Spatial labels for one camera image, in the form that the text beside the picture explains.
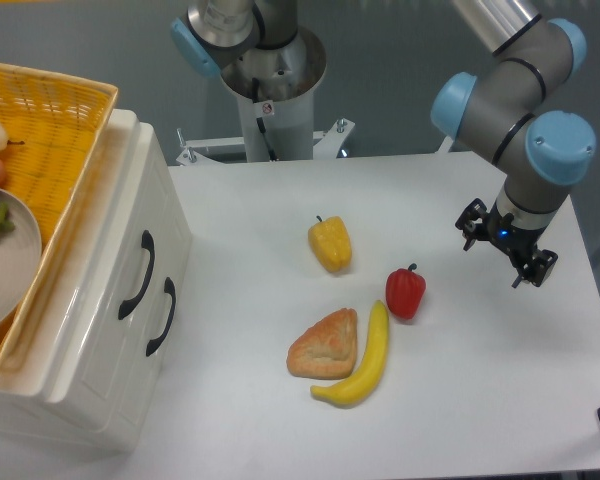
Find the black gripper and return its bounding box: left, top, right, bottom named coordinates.
left=455, top=198, right=558, bottom=288

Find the black top drawer handle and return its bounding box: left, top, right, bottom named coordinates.
left=117, top=229, right=156, bottom=321

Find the black drawer handle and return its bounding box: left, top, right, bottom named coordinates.
left=117, top=229, right=156, bottom=321
left=145, top=277, right=177, bottom=357

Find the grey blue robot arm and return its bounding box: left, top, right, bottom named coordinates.
left=171, top=1, right=596, bottom=286

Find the white drawer cabinet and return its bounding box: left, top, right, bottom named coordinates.
left=0, top=110, right=192, bottom=451

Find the red bell pepper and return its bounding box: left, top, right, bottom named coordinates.
left=385, top=263, right=426, bottom=321

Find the yellow bell pepper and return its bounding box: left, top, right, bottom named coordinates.
left=308, top=216, right=352, bottom=273

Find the yellow banana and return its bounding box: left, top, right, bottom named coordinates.
left=310, top=300, right=390, bottom=408

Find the triangular bread pastry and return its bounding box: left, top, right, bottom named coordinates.
left=286, top=308, right=358, bottom=380

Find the yellow woven basket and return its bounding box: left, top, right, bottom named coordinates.
left=0, top=63, right=118, bottom=369

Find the grey plate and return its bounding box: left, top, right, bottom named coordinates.
left=0, top=189, right=42, bottom=325

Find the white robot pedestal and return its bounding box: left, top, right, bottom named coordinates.
left=221, top=27, right=326, bottom=162

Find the black lower drawer handle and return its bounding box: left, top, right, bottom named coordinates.
left=145, top=277, right=177, bottom=357

